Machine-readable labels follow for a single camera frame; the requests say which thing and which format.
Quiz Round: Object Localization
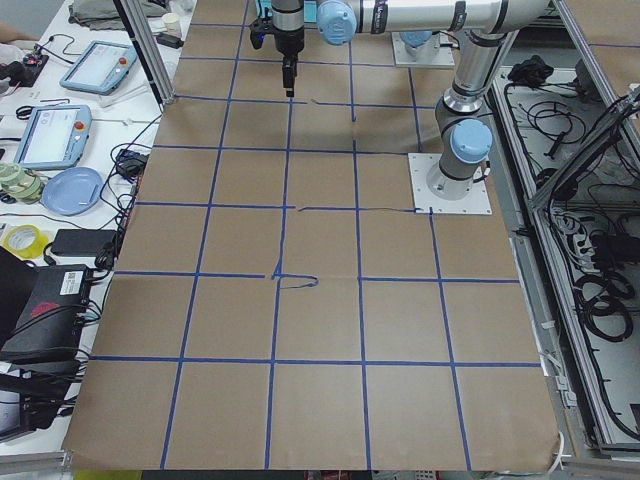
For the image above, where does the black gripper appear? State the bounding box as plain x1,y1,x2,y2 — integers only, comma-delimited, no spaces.
250,0,304,97

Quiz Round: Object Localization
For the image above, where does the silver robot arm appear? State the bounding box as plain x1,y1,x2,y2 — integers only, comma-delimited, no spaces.
400,30,433,49
316,0,547,200

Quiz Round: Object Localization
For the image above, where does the upper teach pendant tablet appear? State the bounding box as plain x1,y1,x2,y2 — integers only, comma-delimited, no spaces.
59,41,138,95

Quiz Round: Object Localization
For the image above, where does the teach pendant tablet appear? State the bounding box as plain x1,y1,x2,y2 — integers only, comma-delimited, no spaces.
59,41,138,95
14,105,93,170

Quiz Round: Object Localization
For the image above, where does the lower teach pendant tablet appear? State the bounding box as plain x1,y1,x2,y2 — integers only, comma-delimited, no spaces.
14,105,93,170

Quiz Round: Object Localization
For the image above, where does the blue plastic plate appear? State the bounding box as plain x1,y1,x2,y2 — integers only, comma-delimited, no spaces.
41,167,103,216

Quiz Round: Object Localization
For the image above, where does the yellow tape roll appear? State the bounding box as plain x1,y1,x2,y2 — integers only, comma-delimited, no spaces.
2,225,49,260

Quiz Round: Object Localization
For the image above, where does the black laptop computer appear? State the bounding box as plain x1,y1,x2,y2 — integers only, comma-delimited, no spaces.
1,249,90,364

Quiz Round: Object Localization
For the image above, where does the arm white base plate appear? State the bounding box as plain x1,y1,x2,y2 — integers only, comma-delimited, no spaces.
392,32,455,70
408,153,492,215

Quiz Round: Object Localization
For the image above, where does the aluminium frame post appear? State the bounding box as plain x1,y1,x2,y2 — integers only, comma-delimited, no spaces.
113,0,175,106

